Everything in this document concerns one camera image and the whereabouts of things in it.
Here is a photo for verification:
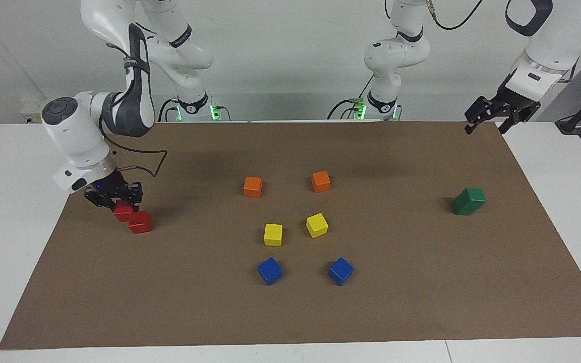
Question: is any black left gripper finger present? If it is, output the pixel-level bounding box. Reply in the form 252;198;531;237
497;102;542;135
464;96;498;135

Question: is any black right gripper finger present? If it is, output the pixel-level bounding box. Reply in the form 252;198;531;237
84;191;117;210
124;181;143;207

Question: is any red wooden cube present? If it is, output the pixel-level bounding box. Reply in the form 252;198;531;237
113;200;136;223
128;211;153;234

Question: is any green wooden cube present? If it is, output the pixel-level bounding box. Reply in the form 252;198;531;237
459;187;487;207
452;198;480;216

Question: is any brown paper mat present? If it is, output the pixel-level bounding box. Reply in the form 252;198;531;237
0;121;581;350

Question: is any white power strip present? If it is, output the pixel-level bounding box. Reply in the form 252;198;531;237
21;98;49;125

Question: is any orange wooden cube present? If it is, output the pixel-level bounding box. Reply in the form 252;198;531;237
311;171;331;193
243;176;263;199

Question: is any yellow wooden cube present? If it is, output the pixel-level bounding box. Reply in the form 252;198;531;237
263;223;283;247
306;213;329;238

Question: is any blue wooden cube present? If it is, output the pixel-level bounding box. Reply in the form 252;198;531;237
327;257;355;286
257;257;283;286

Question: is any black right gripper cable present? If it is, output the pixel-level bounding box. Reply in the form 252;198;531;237
104;134;168;178

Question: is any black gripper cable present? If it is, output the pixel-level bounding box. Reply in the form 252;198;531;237
426;0;484;30
104;134;168;178

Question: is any black right arm base cable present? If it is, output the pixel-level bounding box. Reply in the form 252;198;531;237
158;97;180;123

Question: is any black arm base cable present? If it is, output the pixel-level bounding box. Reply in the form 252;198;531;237
158;97;180;123
327;75;374;120

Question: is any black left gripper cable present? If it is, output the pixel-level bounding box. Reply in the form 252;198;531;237
426;0;484;30

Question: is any black left arm base cable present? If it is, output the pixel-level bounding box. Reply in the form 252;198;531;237
327;75;374;120

